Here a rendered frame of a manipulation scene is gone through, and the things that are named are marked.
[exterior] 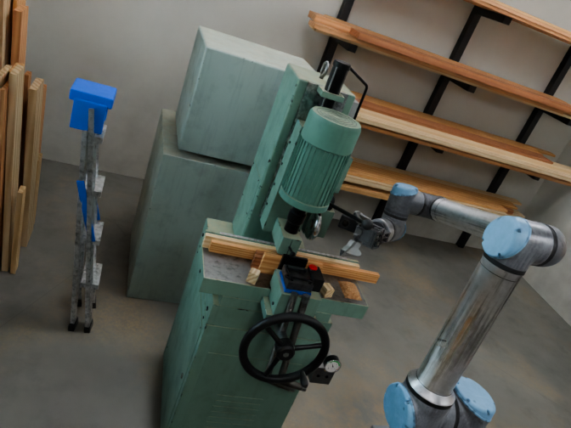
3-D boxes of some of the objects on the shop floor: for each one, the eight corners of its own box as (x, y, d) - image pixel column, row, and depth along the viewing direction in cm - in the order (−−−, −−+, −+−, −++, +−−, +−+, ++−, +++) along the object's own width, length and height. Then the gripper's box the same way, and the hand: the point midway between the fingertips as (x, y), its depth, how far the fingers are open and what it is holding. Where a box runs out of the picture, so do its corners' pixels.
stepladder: (58, 332, 243) (66, 92, 189) (67, 298, 264) (77, 73, 210) (94, 334, 247) (112, 99, 193) (100, 300, 269) (118, 80, 215)
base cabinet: (156, 459, 203) (204, 325, 173) (161, 352, 252) (200, 233, 222) (263, 466, 217) (325, 343, 186) (249, 363, 266) (295, 253, 236)
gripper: (399, 211, 176) (375, 213, 160) (380, 262, 181) (353, 269, 165) (377, 201, 180) (352, 203, 164) (358, 252, 185) (332, 258, 169)
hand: (345, 233), depth 166 cm, fingers open, 14 cm apart
